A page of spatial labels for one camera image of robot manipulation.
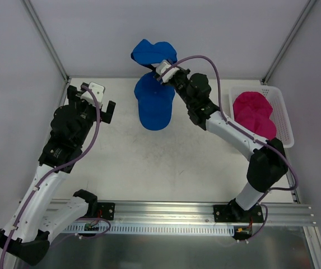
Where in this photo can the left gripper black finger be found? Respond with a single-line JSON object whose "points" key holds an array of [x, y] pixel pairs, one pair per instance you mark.
{"points": [[106, 116], [72, 94]]}

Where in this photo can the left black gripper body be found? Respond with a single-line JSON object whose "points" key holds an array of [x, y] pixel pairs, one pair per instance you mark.
{"points": [[104, 111]]}

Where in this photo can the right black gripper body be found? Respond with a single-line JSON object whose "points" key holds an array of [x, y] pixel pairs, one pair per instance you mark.
{"points": [[177, 75]]}

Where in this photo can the blue cap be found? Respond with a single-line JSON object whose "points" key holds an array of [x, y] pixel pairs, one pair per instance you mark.
{"points": [[155, 102], [151, 55]]}

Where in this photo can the pink cap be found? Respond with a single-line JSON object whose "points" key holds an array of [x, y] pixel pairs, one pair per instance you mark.
{"points": [[253, 111]]}

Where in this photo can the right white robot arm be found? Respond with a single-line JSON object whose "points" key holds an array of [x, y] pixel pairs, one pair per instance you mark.
{"points": [[267, 161]]}

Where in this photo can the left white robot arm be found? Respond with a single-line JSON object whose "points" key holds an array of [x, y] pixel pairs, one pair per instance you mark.
{"points": [[74, 130]]}

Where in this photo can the white plastic basket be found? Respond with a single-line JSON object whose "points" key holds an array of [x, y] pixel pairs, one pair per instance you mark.
{"points": [[279, 115]]}

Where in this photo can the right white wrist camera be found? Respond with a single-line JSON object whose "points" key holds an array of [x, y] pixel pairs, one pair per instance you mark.
{"points": [[165, 71]]}

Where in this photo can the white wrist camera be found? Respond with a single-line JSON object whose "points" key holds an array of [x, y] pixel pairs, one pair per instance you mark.
{"points": [[93, 93], [165, 71]]}

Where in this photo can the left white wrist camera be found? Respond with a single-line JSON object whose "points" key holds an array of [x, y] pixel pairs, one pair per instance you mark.
{"points": [[93, 93]]}

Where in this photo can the left aluminium frame post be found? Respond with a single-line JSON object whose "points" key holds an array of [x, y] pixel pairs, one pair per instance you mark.
{"points": [[32, 13]]}

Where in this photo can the aluminium frame post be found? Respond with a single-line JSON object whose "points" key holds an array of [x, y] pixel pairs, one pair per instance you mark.
{"points": [[32, 13], [299, 22]]}

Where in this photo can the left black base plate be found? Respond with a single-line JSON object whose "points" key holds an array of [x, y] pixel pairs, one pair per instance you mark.
{"points": [[100, 210]]}

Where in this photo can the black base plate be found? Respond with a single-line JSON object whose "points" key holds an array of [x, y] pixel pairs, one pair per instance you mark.
{"points": [[233, 213], [100, 210]]}

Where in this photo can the aluminium mounting rail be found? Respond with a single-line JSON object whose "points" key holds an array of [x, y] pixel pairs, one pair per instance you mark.
{"points": [[198, 213]]}

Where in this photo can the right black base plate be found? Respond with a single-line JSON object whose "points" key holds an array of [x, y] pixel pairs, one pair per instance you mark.
{"points": [[233, 213]]}

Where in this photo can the white slotted cable duct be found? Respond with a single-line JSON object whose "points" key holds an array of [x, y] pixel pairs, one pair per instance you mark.
{"points": [[151, 229]]}

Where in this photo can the right aluminium frame post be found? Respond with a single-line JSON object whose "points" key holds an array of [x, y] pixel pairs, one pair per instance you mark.
{"points": [[299, 22]]}

